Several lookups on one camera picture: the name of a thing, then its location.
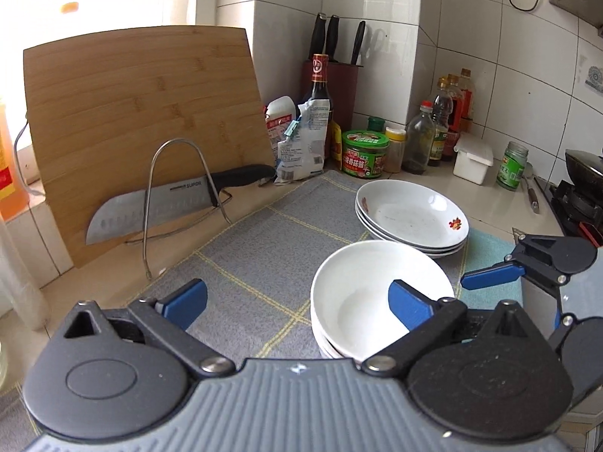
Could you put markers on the small green-lidded jar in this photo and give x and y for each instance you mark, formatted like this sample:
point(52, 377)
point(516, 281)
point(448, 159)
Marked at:
point(377, 124)

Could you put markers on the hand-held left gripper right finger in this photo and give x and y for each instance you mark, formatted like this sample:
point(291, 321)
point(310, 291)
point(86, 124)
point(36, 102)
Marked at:
point(412, 306)

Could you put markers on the yellow cooking wine jug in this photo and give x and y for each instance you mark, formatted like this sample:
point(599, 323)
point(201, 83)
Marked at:
point(7, 169)

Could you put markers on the bamboo cutting board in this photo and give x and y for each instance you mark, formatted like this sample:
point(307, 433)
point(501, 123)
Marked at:
point(141, 103)

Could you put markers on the white flower-print bowl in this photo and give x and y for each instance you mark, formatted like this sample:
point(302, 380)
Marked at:
point(329, 353)

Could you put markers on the black gas stove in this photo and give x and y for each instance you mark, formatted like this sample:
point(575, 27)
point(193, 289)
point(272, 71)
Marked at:
point(574, 207)

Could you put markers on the grey checked cloth mat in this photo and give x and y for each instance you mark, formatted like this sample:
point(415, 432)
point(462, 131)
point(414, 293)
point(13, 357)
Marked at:
point(264, 254)

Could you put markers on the clear bottle with dark liquid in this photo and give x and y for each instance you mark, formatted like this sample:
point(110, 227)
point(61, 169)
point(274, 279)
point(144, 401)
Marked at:
point(419, 146)

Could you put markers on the round wall sticker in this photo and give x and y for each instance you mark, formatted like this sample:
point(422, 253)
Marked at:
point(594, 75)

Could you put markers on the white plastic seasoning bag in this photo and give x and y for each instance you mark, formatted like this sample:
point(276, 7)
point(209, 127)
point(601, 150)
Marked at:
point(304, 150)

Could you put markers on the green glass jar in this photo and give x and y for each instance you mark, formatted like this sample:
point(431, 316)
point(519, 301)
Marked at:
point(511, 167)

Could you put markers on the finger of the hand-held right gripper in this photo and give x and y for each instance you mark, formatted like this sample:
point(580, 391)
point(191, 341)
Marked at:
point(563, 329)
point(492, 277)

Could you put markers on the red-labelled sauce bottle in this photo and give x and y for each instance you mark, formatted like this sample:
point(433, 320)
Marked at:
point(454, 108)

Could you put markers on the yellow seasoning packet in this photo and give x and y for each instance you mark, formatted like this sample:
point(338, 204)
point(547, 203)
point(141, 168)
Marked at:
point(335, 146)

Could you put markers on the white lidded container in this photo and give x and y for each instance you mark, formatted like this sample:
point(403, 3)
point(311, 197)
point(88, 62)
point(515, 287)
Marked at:
point(473, 160)

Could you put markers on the white fruit-print plate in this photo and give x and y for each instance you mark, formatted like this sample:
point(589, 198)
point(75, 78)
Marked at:
point(410, 212)
point(438, 250)
point(440, 255)

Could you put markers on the metal spatula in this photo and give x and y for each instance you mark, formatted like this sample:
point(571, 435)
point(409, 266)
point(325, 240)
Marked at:
point(531, 188)

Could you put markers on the red and white bag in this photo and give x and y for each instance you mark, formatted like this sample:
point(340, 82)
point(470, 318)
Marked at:
point(279, 122)

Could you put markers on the dark soy sauce bottle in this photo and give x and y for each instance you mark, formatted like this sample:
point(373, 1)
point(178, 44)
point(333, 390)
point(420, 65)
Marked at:
point(319, 80)

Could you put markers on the black wok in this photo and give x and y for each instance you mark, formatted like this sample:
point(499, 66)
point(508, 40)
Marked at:
point(586, 165)

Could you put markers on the yellow-capped spice jar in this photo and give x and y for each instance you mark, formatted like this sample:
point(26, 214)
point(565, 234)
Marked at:
point(395, 150)

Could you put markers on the orange-red sauce bottle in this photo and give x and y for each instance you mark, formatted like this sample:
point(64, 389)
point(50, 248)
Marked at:
point(466, 99)

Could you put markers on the green-lidded sauce jar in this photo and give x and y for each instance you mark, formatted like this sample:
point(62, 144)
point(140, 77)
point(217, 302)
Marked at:
point(365, 155)

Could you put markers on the dark red knife block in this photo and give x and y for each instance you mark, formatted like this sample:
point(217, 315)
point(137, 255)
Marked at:
point(346, 89)

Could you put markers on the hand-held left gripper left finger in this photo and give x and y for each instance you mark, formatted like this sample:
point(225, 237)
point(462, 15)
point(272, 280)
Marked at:
point(183, 303)

